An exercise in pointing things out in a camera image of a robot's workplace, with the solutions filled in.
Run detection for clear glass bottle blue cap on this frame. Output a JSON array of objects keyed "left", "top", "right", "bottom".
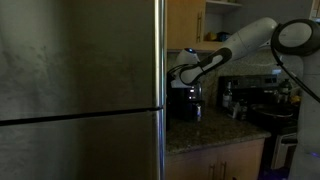
[{"left": 222, "top": 81, "right": 234, "bottom": 110}]

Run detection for black countertop appliance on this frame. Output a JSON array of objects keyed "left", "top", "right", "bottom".
[{"left": 165, "top": 78, "right": 206, "bottom": 122}]

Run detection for wooden upper cabinet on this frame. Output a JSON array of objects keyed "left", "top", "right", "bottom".
[{"left": 166, "top": 0, "right": 244, "bottom": 54}]

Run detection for wooden cabinet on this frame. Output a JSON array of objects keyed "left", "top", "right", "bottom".
[
  {"left": 166, "top": 0, "right": 244, "bottom": 54},
  {"left": 165, "top": 138, "right": 267, "bottom": 180}
]

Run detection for yellow object on shelf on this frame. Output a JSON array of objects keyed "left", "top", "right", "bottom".
[{"left": 204, "top": 31, "right": 218, "bottom": 42}]

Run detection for stainless steel refrigerator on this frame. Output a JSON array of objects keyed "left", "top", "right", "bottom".
[{"left": 0, "top": 0, "right": 167, "bottom": 180}]

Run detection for small boxes and jars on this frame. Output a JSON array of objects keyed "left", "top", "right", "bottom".
[{"left": 229, "top": 99, "right": 250, "bottom": 122}]

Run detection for blue object on shelf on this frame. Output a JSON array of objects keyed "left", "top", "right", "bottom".
[{"left": 217, "top": 31, "right": 231, "bottom": 42}]

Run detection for wooden lower cabinet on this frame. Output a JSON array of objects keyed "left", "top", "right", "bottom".
[{"left": 165, "top": 138, "right": 267, "bottom": 180}]

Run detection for black frying pan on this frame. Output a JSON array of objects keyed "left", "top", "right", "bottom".
[{"left": 249, "top": 103, "right": 297, "bottom": 122}]

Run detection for black stove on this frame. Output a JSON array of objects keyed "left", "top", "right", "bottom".
[{"left": 216, "top": 74, "right": 300, "bottom": 172}]

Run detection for dark lidded jar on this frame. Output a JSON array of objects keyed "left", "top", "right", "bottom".
[{"left": 277, "top": 78, "right": 293, "bottom": 105}]

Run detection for yellow object by stove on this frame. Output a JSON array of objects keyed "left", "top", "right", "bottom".
[{"left": 289, "top": 94, "right": 302, "bottom": 106}]

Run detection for metal cabinet door handle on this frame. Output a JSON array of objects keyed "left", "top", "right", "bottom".
[{"left": 196, "top": 11, "right": 204, "bottom": 44}]

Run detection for metal lower cabinet handles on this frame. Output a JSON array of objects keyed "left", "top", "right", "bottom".
[{"left": 208, "top": 161, "right": 228, "bottom": 180}]

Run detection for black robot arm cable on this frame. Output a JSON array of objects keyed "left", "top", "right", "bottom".
[{"left": 270, "top": 41, "right": 320, "bottom": 103}]

